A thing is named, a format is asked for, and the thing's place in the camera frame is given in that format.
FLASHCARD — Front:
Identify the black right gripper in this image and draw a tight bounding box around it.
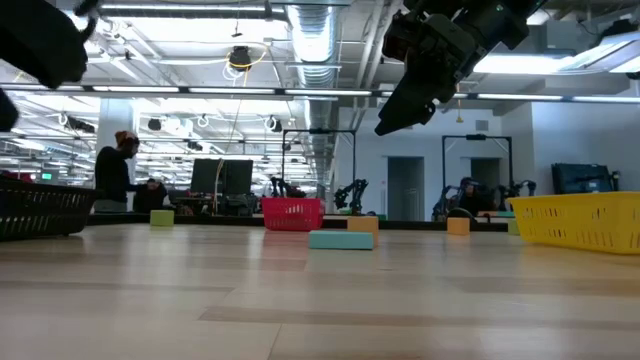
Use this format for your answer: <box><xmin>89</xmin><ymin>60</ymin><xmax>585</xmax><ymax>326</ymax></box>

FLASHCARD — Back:
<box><xmin>374</xmin><ymin>12</ymin><xmax>489</xmax><ymax>137</ymax></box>

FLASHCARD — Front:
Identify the orange foam block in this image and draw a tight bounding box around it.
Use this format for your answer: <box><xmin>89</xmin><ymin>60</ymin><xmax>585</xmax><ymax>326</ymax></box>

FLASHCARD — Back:
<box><xmin>446</xmin><ymin>216</ymin><xmax>471</xmax><ymax>237</ymax></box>
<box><xmin>347</xmin><ymin>215</ymin><xmax>380</xmax><ymax>248</ymax></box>

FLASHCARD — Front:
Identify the blue foam block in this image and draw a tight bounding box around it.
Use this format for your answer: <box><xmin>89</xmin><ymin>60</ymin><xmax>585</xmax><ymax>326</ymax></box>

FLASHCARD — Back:
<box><xmin>308</xmin><ymin>229</ymin><xmax>375</xmax><ymax>251</ymax></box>

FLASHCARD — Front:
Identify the grey door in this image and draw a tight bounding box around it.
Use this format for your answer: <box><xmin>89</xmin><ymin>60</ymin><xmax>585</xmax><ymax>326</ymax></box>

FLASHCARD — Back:
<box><xmin>470</xmin><ymin>157</ymin><xmax>502</xmax><ymax>199</ymax></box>
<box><xmin>387</xmin><ymin>156</ymin><xmax>426</xmax><ymax>222</ymax></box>

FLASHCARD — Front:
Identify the person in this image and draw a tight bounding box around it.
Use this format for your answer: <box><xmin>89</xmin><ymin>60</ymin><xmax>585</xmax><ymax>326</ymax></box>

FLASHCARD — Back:
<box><xmin>132</xmin><ymin>178</ymin><xmax>170</xmax><ymax>214</ymax></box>
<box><xmin>457</xmin><ymin>176</ymin><xmax>497</xmax><ymax>217</ymax></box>
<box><xmin>93</xmin><ymin>130</ymin><xmax>142</xmax><ymax>214</ymax></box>

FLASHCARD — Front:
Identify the bright ceiling light panel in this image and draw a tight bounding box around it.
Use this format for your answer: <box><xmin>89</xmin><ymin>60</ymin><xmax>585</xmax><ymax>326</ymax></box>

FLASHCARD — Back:
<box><xmin>472</xmin><ymin>29</ymin><xmax>640</xmax><ymax>76</ymax></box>

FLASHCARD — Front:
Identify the red plastic basket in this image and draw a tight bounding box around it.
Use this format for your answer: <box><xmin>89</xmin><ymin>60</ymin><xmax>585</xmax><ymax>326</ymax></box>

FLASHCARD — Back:
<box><xmin>261</xmin><ymin>197</ymin><xmax>324</xmax><ymax>233</ymax></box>

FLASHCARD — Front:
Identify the black ceiling device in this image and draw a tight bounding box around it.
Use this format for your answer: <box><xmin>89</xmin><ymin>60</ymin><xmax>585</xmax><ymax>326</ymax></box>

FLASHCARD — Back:
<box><xmin>228</xmin><ymin>45</ymin><xmax>253</xmax><ymax>73</ymax></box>

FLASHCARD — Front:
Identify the black computer monitor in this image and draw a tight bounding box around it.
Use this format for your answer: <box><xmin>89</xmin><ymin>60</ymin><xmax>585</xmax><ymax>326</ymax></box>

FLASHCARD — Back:
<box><xmin>222</xmin><ymin>159</ymin><xmax>255</xmax><ymax>196</ymax></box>
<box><xmin>189</xmin><ymin>158</ymin><xmax>225</xmax><ymax>196</ymax></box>

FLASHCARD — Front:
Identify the long ceiling light strip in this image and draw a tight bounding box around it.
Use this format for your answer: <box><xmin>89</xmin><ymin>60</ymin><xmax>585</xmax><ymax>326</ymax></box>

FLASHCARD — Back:
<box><xmin>0</xmin><ymin>83</ymin><xmax>640</xmax><ymax>104</ymax></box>

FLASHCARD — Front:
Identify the yellow plastic basket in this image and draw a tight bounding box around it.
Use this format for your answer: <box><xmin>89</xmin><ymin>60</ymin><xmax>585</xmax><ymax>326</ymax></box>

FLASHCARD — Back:
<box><xmin>508</xmin><ymin>191</ymin><xmax>640</xmax><ymax>256</ymax></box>

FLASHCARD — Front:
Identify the white building column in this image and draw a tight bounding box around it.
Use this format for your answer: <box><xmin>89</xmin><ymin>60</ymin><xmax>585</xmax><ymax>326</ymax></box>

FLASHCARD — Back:
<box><xmin>98</xmin><ymin>97</ymin><xmax>140</xmax><ymax>212</ymax></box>

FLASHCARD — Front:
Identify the black plastic basket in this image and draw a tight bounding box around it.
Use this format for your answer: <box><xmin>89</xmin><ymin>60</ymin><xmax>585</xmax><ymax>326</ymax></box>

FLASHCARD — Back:
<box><xmin>0</xmin><ymin>174</ymin><xmax>99</xmax><ymax>243</ymax></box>

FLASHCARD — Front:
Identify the yellow hanging cord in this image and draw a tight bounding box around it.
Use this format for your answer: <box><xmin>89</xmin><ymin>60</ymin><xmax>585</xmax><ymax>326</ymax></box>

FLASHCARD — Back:
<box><xmin>452</xmin><ymin>82</ymin><xmax>464</xmax><ymax>125</ymax></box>

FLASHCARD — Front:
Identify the black gantry frame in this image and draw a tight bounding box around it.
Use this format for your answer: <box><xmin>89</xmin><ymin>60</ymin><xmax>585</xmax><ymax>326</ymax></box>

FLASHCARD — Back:
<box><xmin>281</xmin><ymin>128</ymin><xmax>358</xmax><ymax>201</ymax></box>
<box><xmin>440</xmin><ymin>133</ymin><xmax>514</xmax><ymax>199</ymax></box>

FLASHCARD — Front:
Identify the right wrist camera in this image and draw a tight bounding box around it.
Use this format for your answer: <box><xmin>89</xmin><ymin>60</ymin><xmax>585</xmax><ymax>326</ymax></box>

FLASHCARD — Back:
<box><xmin>382</xmin><ymin>8</ymin><xmax>427</xmax><ymax>60</ymax></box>

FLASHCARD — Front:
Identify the silver ceiling air duct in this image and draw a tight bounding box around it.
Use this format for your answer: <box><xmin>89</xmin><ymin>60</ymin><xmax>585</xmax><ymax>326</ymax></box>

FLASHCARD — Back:
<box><xmin>284</xmin><ymin>3</ymin><xmax>347</xmax><ymax>191</ymax></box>

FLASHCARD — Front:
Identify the black wall screen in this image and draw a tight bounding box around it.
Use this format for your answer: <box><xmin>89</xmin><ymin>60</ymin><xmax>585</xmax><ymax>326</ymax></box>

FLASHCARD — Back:
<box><xmin>551</xmin><ymin>162</ymin><xmax>615</xmax><ymax>196</ymax></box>

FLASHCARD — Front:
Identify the black aluminium table frame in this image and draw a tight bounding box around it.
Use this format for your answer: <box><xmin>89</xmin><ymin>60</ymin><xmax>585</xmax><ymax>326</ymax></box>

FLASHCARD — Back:
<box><xmin>87</xmin><ymin>212</ymin><xmax>510</xmax><ymax>233</ymax></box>

